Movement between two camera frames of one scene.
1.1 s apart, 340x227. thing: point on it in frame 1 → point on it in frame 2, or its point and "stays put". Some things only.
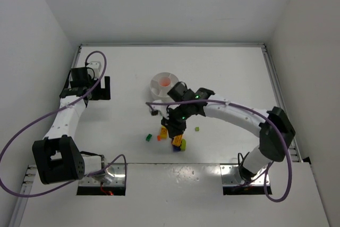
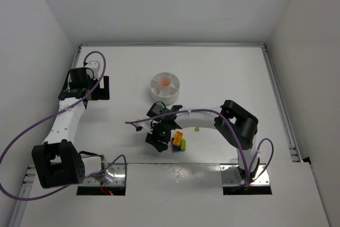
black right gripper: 173,128 → 158,142
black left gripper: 99,94 stays put
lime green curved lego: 183,144 stays put
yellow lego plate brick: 177,140 stays put
